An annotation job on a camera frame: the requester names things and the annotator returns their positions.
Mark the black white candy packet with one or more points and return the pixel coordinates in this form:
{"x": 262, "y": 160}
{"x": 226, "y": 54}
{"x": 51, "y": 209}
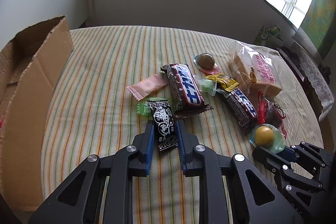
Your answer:
{"x": 164, "y": 124}

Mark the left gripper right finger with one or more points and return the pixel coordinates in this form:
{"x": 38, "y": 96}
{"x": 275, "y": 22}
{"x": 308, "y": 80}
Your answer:
{"x": 231, "y": 188}

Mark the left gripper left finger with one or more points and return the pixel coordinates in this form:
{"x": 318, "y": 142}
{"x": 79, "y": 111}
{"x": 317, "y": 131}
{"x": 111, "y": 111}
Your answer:
{"x": 100, "y": 188}

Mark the lace covered side table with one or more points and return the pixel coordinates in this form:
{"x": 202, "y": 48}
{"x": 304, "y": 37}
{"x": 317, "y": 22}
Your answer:
{"x": 305, "y": 62}

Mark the brown cardboard box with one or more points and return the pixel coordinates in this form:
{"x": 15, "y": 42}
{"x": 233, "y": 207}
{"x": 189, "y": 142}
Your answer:
{"x": 31, "y": 64}

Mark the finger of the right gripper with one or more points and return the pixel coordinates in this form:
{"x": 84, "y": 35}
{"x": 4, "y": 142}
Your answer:
{"x": 307, "y": 155}
{"x": 283, "y": 172}

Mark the yellow snack packet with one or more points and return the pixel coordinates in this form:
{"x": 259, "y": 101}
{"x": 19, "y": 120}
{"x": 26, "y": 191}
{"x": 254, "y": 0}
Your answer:
{"x": 227, "y": 83}

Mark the brown jelly cup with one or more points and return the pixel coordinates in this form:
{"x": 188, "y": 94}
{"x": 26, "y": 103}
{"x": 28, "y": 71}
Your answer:
{"x": 206, "y": 63}

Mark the pink candy wrapper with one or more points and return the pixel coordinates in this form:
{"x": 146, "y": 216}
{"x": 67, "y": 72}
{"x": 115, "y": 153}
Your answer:
{"x": 147, "y": 86}

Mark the clear green candy packet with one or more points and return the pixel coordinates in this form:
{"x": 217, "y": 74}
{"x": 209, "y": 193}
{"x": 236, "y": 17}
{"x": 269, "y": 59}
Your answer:
{"x": 206, "y": 85}

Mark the large snickers bar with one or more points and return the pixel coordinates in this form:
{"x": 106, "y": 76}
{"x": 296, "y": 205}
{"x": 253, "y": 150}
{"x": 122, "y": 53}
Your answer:
{"x": 187, "y": 98}

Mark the yellow jelly cup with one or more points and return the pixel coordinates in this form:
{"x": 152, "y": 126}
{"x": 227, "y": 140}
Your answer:
{"x": 268, "y": 137}

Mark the red dried fruit packet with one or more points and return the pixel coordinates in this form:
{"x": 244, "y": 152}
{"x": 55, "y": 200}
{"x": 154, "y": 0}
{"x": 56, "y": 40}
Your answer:
{"x": 271, "y": 113}

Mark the wall map poster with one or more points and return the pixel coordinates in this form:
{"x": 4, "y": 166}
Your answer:
{"x": 319, "y": 25}

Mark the green paper bag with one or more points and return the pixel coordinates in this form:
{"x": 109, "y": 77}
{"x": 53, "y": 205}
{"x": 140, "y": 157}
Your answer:
{"x": 266, "y": 33}

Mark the packaged toast bread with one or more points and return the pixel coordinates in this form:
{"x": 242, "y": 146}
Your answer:
{"x": 254, "y": 71}

